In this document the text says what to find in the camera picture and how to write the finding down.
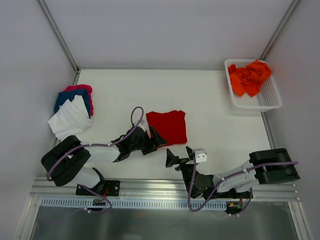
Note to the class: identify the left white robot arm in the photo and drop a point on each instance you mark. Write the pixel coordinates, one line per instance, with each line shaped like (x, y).
(65, 163)

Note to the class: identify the white plastic basket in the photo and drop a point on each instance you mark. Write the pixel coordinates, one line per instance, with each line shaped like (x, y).
(267, 99)

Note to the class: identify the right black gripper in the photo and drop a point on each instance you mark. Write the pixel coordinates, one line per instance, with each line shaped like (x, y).
(182, 162)

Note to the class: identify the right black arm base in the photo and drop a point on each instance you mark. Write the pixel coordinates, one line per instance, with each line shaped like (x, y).
(232, 194)

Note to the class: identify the red t shirt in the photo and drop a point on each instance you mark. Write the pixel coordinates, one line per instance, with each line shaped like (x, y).
(171, 126)

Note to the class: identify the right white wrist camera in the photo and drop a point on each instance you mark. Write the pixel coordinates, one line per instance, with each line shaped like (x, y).
(200, 155)

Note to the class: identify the pink folded t shirt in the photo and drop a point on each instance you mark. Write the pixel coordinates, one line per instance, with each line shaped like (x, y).
(85, 91)

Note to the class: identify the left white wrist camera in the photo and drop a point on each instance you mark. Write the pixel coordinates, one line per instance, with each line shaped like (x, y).
(142, 122)

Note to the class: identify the blue folded t shirt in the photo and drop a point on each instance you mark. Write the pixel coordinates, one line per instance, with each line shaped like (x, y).
(68, 104)

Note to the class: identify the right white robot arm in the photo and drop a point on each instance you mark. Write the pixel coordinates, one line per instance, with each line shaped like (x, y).
(265, 167)

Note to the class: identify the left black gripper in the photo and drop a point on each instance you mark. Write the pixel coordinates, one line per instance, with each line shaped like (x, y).
(148, 144)

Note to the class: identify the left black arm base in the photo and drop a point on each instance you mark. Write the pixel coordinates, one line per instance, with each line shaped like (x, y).
(107, 188)

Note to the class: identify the aluminium mounting rail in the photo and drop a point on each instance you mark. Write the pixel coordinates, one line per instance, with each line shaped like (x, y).
(164, 190)

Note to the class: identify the white slotted cable duct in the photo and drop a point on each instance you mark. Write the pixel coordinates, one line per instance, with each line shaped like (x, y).
(152, 204)

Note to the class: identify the white folded t shirt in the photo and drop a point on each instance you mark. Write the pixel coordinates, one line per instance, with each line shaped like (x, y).
(64, 126)

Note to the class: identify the orange t shirt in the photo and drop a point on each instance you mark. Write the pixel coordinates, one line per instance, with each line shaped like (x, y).
(249, 79)

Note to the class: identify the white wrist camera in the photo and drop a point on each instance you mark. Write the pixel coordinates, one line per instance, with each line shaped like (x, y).
(142, 122)
(200, 155)

